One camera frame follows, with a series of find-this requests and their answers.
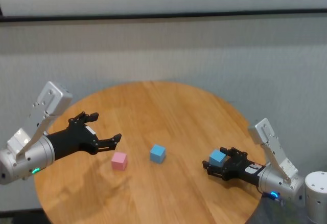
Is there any black wall rail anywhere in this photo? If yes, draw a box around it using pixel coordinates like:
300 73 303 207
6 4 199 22
0 8 327 23

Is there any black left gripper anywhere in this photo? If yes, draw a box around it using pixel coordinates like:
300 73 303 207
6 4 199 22
46 111 123 162

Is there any black floor rail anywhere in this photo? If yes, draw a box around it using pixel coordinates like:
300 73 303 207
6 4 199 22
0 209 45 219

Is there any blue cube block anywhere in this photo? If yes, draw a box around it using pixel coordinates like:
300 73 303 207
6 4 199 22
208 149 227 168
150 144 167 163

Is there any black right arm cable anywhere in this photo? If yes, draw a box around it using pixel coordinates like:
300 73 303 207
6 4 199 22
255 185 286 207

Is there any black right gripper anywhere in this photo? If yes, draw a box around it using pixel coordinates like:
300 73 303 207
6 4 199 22
202 146 266 186

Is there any pink cube block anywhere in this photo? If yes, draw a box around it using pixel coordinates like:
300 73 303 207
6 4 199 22
111 151 128 171

